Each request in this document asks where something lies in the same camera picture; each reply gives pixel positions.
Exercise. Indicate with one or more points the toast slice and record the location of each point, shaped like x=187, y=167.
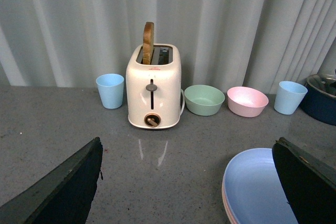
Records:
x=148, y=43

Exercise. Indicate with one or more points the grey curtain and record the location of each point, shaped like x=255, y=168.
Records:
x=223, y=43

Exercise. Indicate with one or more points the pink bowl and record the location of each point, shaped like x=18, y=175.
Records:
x=246, y=102

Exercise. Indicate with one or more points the white toaster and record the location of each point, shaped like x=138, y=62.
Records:
x=154, y=94

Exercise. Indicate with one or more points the light blue cup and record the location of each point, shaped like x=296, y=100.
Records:
x=289, y=96
x=111, y=88

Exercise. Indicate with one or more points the blue plate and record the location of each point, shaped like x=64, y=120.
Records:
x=251, y=189

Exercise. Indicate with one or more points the glass pot lid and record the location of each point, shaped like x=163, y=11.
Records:
x=323, y=83

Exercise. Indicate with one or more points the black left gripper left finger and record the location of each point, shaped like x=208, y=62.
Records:
x=64, y=195

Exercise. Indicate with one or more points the left light blue cup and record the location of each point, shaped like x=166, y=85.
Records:
x=111, y=88

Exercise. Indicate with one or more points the cream white plate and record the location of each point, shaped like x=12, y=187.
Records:
x=224, y=203

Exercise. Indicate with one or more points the right light blue cup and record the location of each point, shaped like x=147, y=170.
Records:
x=289, y=96

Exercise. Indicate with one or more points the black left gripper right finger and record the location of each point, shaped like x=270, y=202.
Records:
x=308, y=183

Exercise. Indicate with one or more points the green bowl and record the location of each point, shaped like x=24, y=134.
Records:
x=203, y=100

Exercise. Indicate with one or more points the dark blue pot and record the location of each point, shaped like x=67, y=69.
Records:
x=319, y=105

